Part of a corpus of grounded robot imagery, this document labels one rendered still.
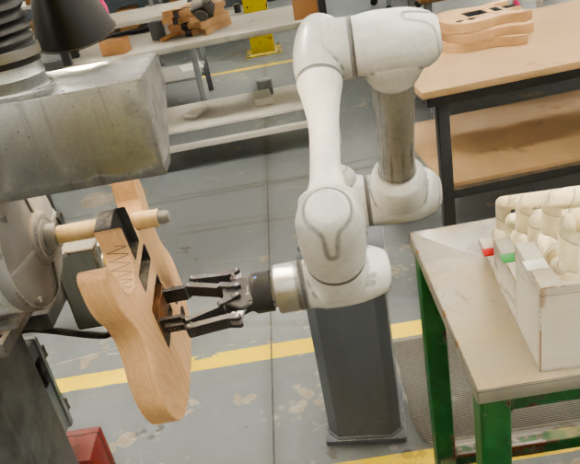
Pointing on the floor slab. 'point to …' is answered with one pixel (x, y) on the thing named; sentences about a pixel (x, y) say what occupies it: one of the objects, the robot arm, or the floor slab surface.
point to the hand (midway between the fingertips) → (164, 310)
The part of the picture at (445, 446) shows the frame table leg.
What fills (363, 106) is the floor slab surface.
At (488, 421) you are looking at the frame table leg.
